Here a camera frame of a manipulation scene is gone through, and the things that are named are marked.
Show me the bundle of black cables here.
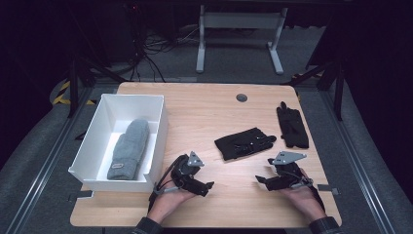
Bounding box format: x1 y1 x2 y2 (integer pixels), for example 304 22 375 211
128 3 203 83

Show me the white desk frame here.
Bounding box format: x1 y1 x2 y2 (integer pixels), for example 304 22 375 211
195 4 289 75

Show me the white box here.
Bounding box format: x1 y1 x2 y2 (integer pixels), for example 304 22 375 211
67 93 169 193

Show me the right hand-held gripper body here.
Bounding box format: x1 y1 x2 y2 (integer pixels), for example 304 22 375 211
267 150 315 192

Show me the yellow black floor tape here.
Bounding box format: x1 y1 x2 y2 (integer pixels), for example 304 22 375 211
52 80 97 106

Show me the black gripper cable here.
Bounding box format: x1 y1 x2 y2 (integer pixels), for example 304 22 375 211
147 155 184 213

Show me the grey tape piece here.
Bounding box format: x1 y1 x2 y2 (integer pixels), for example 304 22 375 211
67 190 94 203
317 183 341 196

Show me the black metal stand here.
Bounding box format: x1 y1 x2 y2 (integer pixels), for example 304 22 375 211
66 56 129 119
282 59 346 122

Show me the black glove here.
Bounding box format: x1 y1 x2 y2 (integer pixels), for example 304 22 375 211
213 127 278 162
276 100 310 150

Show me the metal floor rail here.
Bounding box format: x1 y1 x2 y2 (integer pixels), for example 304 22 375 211
4 87 95 234
319 90 398 234

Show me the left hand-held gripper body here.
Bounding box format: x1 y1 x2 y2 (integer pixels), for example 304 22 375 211
169 150 207 193

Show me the grey mitten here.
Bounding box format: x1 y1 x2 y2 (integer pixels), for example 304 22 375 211
106 118 151 181

